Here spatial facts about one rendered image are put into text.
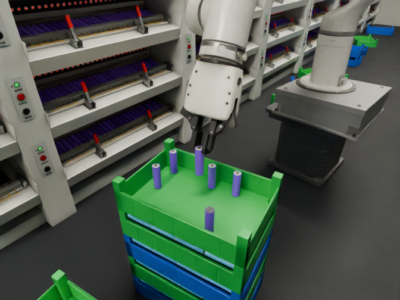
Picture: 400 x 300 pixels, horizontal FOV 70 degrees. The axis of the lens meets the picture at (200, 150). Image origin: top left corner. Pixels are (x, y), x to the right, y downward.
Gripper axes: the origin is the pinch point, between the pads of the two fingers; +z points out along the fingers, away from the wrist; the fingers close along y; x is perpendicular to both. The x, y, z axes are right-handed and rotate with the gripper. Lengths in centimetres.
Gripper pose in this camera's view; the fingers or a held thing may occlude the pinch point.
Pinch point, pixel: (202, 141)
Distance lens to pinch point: 57.1
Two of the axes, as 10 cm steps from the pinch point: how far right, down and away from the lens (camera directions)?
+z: -2.1, 9.6, 1.9
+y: -8.7, -2.7, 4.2
